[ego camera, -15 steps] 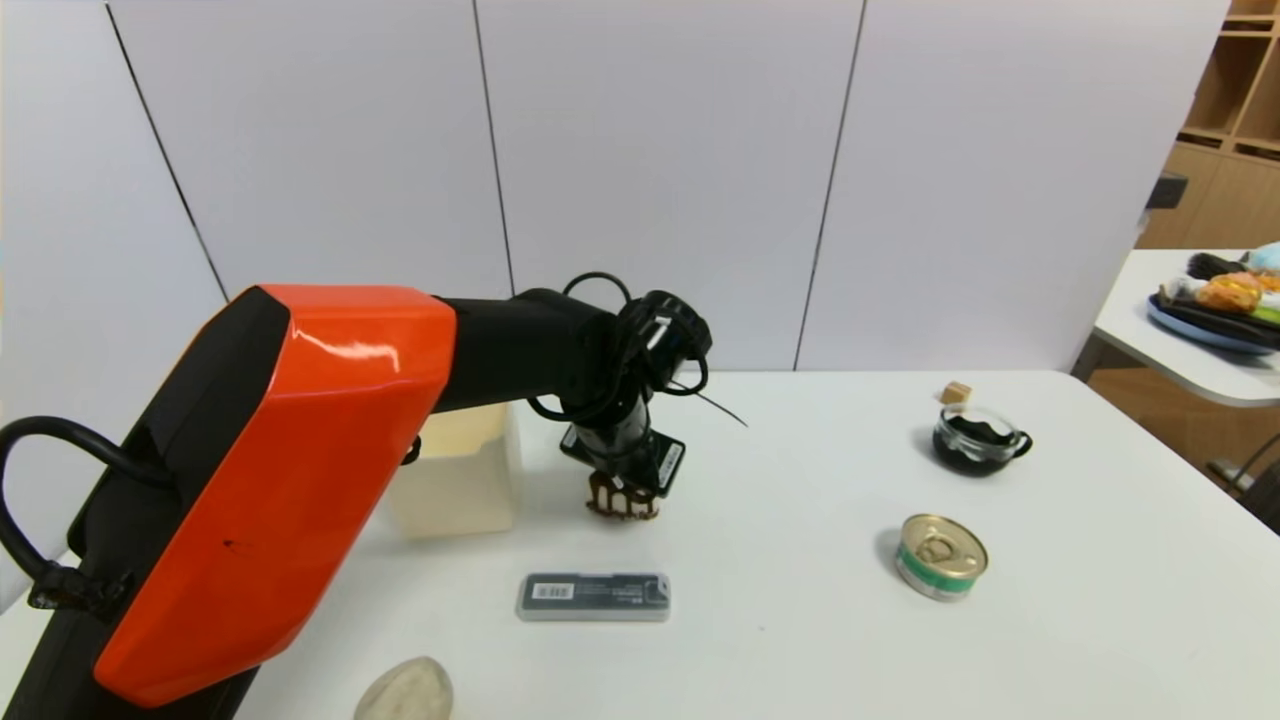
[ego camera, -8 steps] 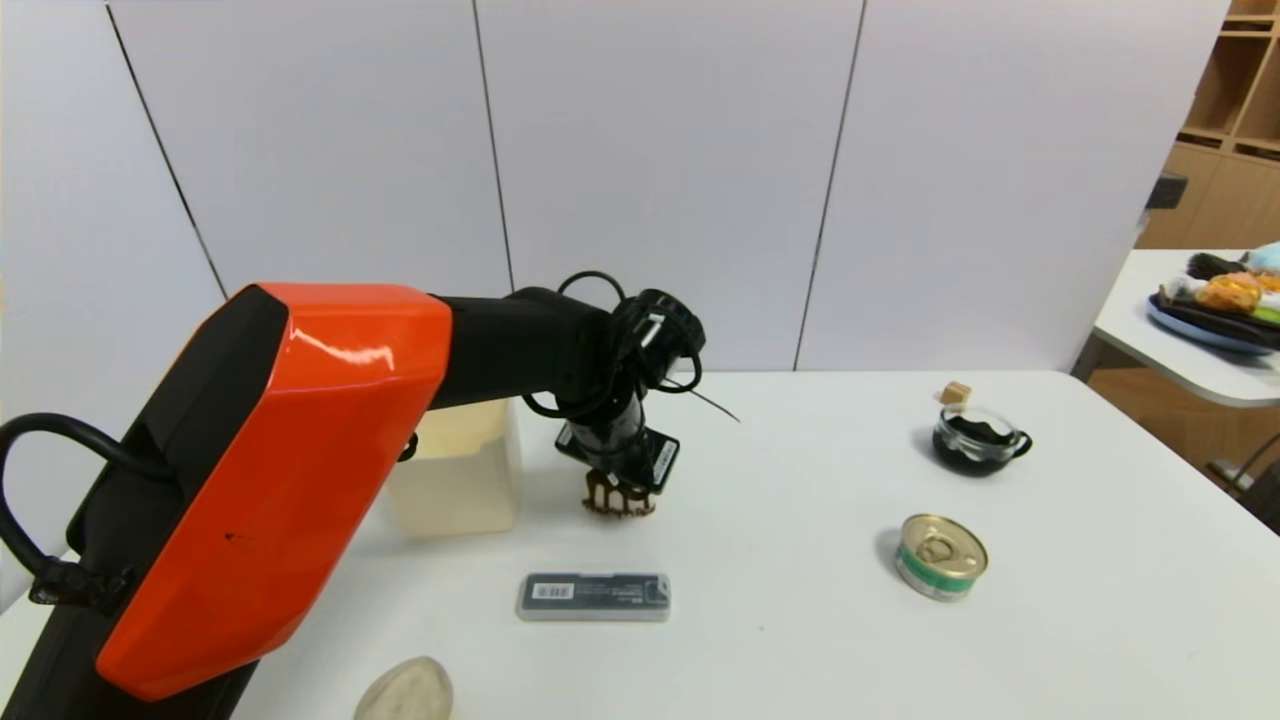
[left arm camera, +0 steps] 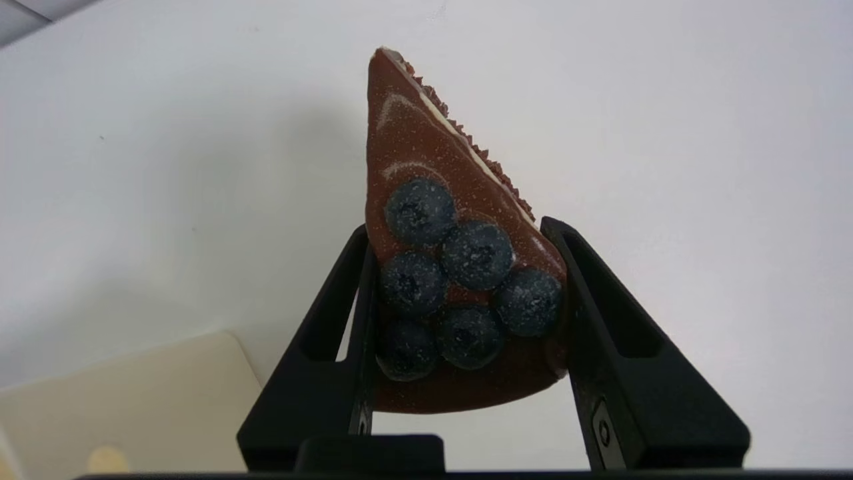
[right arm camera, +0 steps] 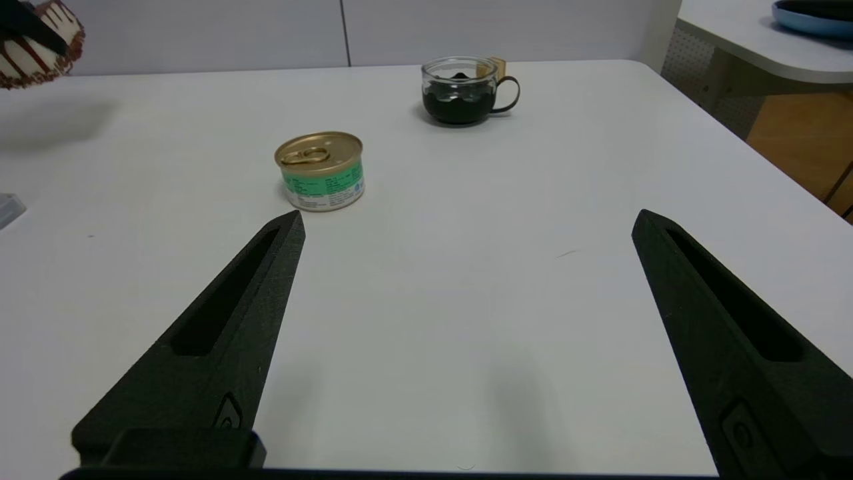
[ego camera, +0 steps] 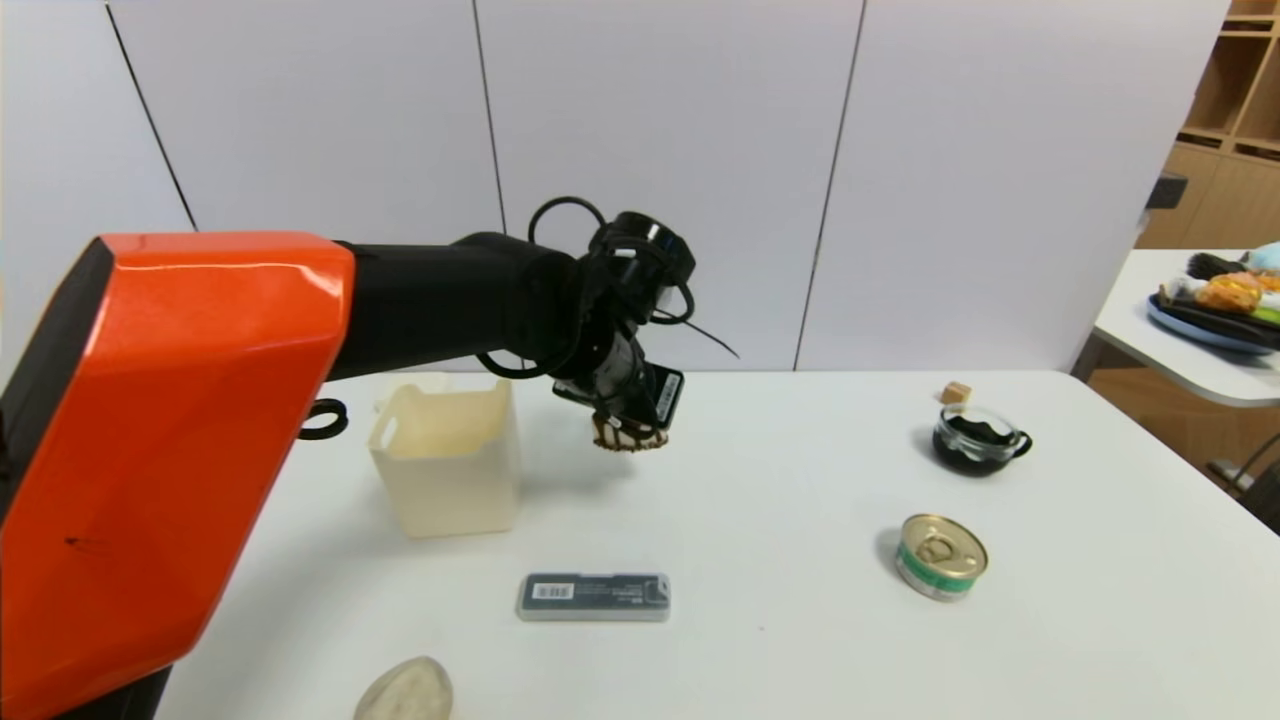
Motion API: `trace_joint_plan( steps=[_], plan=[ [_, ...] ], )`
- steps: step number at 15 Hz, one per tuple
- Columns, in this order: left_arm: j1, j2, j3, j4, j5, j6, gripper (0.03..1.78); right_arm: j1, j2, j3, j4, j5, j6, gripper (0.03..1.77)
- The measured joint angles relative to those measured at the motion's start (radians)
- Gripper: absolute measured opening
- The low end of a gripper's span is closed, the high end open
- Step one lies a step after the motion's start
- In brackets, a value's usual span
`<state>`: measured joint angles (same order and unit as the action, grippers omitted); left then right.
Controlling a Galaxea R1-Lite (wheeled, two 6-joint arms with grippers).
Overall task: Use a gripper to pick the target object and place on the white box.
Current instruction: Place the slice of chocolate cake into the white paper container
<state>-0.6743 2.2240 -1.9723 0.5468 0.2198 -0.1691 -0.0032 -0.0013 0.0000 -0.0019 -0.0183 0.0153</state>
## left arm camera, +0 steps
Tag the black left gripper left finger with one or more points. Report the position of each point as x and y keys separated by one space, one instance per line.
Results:
x=320 y=393

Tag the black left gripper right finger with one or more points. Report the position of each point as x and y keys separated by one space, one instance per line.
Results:
x=640 y=400

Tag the chocolate blueberry cake slice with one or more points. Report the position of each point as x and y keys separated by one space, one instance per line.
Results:
x=426 y=153

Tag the cream plastic storage box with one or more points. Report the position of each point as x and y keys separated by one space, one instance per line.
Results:
x=133 y=406

